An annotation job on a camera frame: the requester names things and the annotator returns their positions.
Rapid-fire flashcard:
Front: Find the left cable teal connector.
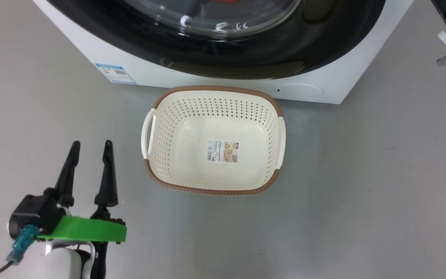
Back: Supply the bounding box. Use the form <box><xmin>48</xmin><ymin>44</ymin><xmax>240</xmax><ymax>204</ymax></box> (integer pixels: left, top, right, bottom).
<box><xmin>0</xmin><ymin>224</ymin><xmax>38</xmax><ymax>279</ymax></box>

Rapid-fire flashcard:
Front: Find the black washing machine glass door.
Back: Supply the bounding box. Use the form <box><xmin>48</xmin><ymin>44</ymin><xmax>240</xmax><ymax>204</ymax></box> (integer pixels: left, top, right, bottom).
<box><xmin>47</xmin><ymin>0</ymin><xmax>386</xmax><ymax>81</ymax></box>

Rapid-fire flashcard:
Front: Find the blue energy label sticker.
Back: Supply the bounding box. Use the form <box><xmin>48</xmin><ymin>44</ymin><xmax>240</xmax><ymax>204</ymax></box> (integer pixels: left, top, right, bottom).
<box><xmin>94</xmin><ymin>63</ymin><xmax>137</xmax><ymax>84</ymax></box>

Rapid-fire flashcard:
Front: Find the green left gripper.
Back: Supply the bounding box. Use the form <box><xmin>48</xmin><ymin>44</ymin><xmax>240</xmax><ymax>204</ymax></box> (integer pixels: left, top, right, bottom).
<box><xmin>37</xmin><ymin>140</ymin><xmax>127</xmax><ymax>244</ymax></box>

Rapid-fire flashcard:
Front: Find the round washer filter cover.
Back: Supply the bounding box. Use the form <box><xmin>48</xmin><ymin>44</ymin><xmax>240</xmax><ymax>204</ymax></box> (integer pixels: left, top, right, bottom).
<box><xmin>274</xmin><ymin>83</ymin><xmax>324</xmax><ymax>97</ymax></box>

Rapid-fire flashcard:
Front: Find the white front-load washing machine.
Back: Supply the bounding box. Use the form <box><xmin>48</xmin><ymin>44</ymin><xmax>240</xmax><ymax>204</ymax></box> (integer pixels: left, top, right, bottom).
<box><xmin>33</xmin><ymin>0</ymin><xmax>415</xmax><ymax>104</ymax></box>

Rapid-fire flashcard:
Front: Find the cream laundry basket brown rim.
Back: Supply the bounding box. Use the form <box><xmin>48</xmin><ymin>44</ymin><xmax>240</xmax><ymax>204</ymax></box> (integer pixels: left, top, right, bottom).
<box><xmin>141</xmin><ymin>85</ymin><xmax>286</xmax><ymax>195</ymax></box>

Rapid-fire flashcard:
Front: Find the basket product label sticker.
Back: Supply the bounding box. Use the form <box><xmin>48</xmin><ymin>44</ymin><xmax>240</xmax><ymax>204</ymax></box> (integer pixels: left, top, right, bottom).
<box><xmin>206</xmin><ymin>140</ymin><xmax>240</xmax><ymax>163</ymax></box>

